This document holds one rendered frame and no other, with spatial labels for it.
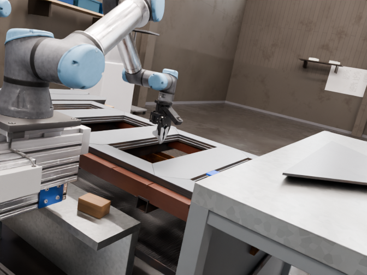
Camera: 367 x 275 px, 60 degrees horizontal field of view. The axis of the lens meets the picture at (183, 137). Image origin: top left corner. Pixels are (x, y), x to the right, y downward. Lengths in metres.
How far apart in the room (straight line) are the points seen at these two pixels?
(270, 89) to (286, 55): 1.26
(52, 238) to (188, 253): 0.99
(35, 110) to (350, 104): 11.02
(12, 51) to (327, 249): 0.84
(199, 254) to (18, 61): 0.66
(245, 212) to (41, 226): 1.19
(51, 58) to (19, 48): 0.10
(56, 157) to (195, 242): 0.56
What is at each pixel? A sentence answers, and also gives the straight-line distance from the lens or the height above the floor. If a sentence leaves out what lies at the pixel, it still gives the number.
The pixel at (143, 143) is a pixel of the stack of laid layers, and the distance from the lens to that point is 1.62.
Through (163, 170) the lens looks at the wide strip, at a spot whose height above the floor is 0.85.
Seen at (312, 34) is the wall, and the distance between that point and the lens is 11.92.
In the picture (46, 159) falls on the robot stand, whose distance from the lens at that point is 1.03.
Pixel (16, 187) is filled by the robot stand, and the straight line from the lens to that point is 0.85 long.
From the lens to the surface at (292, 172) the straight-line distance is 0.75.
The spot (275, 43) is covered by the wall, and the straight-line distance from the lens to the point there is 12.15.
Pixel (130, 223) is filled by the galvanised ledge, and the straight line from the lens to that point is 1.18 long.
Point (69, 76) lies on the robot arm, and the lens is 0.85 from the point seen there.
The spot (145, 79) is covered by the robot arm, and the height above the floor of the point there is 1.15.
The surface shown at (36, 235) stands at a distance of 1.68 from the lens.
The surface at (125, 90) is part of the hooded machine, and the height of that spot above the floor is 0.64.
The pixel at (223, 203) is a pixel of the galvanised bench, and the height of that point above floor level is 1.03.
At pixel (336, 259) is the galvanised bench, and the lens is 0.56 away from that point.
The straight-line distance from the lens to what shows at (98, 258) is 1.37.
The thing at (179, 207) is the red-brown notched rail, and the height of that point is 0.80.
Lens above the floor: 1.27
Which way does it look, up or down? 13 degrees down
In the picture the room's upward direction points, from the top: 11 degrees clockwise
